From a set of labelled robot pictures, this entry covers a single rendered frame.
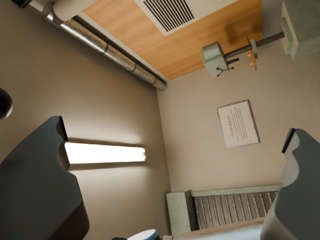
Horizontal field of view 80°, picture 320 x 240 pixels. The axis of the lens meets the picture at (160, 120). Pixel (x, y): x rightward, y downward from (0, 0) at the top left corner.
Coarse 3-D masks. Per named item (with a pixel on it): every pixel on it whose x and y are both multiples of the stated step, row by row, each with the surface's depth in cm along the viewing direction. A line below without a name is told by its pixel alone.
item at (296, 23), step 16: (288, 0) 186; (304, 0) 179; (288, 16) 185; (304, 16) 177; (288, 32) 193; (304, 32) 176; (208, 48) 206; (240, 48) 218; (256, 48) 209; (288, 48) 203; (304, 48) 188; (208, 64) 222; (224, 64) 228; (256, 64) 223
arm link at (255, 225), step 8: (232, 224) 42; (240, 224) 41; (248, 224) 41; (256, 224) 40; (144, 232) 49; (152, 232) 45; (192, 232) 44; (200, 232) 43; (208, 232) 42; (216, 232) 41; (224, 232) 40; (232, 232) 40; (240, 232) 39; (248, 232) 39; (256, 232) 38
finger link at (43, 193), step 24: (48, 120) 10; (24, 144) 8; (48, 144) 9; (0, 168) 7; (24, 168) 7; (48, 168) 7; (0, 192) 6; (24, 192) 6; (48, 192) 6; (72, 192) 6; (0, 216) 6; (24, 216) 6; (48, 216) 6; (72, 216) 6
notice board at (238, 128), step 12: (228, 108) 289; (240, 108) 281; (228, 120) 286; (240, 120) 278; (252, 120) 270; (228, 132) 283; (240, 132) 275; (252, 132) 268; (228, 144) 281; (240, 144) 273
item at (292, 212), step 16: (288, 144) 10; (304, 144) 9; (288, 160) 9; (304, 160) 8; (288, 176) 9; (304, 176) 7; (288, 192) 7; (304, 192) 7; (272, 208) 7; (288, 208) 6; (304, 208) 6; (272, 224) 6; (288, 224) 6; (304, 224) 6
